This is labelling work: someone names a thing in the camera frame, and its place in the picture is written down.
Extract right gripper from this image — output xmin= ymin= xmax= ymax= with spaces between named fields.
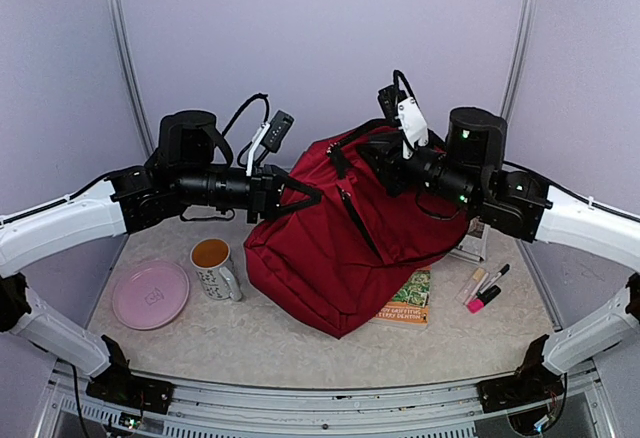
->
xmin=354 ymin=129 xmax=483 ymax=211

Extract red backpack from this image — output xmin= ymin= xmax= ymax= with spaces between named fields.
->
xmin=244 ymin=119 xmax=469 ymax=339

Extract white magazine booklet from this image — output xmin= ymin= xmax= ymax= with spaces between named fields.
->
xmin=450 ymin=218 xmax=490 ymax=263

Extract orange treehouse book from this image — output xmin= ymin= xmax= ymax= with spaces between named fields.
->
xmin=372 ymin=266 xmax=431 ymax=329

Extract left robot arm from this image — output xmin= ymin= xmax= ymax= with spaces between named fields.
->
xmin=1 ymin=110 xmax=322 ymax=403

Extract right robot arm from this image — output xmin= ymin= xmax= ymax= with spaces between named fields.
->
xmin=358 ymin=107 xmax=639 ymax=402

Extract white patterned mug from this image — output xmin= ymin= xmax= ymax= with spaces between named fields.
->
xmin=190 ymin=238 xmax=243 ymax=302

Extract black white marker pen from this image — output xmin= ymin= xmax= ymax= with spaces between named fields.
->
xmin=478 ymin=264 xmax=510 ymax=295

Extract pink highlighter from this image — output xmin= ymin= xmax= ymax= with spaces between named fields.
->
xmin=466 ymin=285 xmax=501 ymax=314

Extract pink plate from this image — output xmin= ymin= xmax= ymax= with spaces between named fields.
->
xmin=112 ymin=260 xmax=190 ymax=331

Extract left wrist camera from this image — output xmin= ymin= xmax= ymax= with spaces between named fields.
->
xmin=244 ymin=110 xmax=294 ymax=177

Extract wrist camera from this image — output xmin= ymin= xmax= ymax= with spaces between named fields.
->
xmin=244 ymin=110 xmax=294 ymax=177
xmin=377 ymin=85 xmax=429 ymax=159

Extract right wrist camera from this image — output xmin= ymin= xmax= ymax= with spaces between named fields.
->
xmin=377 ymin=85 xmax=429 ymax=159

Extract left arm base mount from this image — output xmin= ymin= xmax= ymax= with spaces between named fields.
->
xmin=86 ymin=374 xmax=175 ymax=415

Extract front aluminium rail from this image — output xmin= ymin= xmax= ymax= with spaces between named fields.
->
xmin=34 ymin=352 xmax=619 ymax=438

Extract right aluminium frame post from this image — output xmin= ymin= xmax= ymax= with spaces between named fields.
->
xmin=500 ymin=0 xmax=538 ymax=122

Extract aluminium frame post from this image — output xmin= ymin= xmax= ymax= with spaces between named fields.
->
xmin=500 ymin=0 xmax=538 ymax=122
xmin=107 ymin=0 xmax=154 ymax=157

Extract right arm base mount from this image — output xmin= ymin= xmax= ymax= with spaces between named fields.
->
xmin=477 ymin=375 xmax=564 ymax=413

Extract left aluminium frame post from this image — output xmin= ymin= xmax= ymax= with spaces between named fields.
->
xmin=107 ymin=0 xmax=154 ymax=157

